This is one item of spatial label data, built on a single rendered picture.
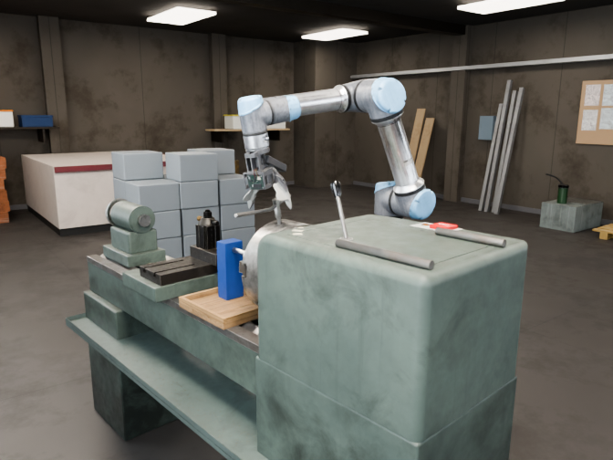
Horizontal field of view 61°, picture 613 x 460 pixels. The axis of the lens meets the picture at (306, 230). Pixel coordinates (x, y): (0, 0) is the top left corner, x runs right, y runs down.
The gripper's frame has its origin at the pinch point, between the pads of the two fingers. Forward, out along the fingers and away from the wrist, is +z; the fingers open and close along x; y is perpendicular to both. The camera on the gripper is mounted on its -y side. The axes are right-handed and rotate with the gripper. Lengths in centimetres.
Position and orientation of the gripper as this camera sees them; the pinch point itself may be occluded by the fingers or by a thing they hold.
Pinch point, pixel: (271, 208)
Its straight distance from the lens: 167.6
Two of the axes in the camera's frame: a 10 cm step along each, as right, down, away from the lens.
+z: 1.3, 9.3, 3.4
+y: -4.2, 3.6, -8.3
